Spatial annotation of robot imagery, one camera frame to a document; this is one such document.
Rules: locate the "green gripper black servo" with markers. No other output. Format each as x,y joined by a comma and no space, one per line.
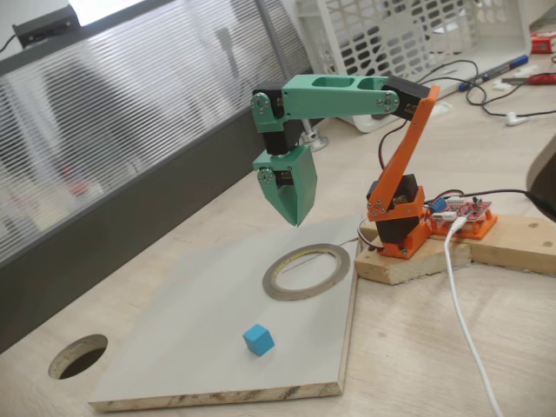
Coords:
300,174

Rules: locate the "blue cube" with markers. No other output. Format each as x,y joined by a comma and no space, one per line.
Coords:
258,341

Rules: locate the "wooden block under arm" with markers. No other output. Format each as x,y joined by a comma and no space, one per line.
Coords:
412,265

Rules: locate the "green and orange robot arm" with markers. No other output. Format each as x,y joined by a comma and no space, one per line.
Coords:
326,100

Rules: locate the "metal clamp foot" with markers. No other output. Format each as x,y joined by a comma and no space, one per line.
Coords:
316,140

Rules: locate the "white laminated chipboard panel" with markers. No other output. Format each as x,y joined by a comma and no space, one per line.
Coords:
195,326

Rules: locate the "ribbed translucent desk partition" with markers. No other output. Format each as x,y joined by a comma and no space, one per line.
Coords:
130,130

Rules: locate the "red controller circuit board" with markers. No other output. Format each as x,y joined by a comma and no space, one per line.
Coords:
465,210

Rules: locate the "long wooden plank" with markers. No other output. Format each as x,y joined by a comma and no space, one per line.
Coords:
517,243

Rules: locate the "white earbud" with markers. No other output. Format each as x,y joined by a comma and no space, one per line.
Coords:
512,118

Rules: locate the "small white plastic piece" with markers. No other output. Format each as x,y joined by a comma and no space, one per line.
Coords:
501,85

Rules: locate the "black marker pen blue cap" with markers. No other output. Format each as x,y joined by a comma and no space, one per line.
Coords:
499,69

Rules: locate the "dark rounded object beige rim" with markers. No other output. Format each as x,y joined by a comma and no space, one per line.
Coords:
547,182

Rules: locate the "white plastic lattice basket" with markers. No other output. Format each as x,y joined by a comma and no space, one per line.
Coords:
499,26

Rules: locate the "red small box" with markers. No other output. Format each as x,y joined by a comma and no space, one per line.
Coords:
543,43

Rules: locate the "black device box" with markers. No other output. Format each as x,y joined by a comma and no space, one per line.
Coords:
43,26

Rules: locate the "white plastic bracket piece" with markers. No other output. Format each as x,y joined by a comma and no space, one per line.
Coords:
434,110

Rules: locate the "orange controller board mount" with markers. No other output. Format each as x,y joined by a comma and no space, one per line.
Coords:
482,228

